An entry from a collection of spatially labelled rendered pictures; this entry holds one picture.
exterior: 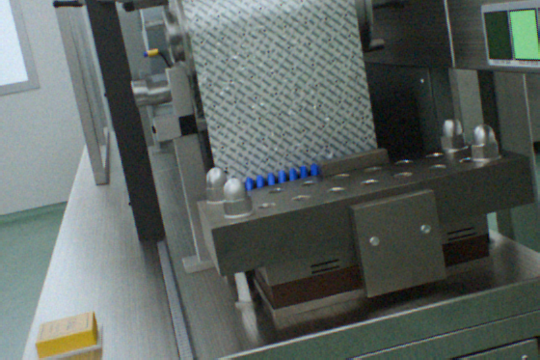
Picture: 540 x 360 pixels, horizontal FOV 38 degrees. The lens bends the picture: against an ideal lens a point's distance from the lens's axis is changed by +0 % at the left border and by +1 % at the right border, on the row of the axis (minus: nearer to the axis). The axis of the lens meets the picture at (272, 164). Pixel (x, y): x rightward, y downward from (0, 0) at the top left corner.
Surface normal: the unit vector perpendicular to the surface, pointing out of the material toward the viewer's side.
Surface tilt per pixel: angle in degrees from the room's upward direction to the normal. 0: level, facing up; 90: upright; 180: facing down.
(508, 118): 90
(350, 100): 90
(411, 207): 90
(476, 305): 90
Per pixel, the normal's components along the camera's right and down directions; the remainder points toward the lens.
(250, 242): 0.19, 0.15
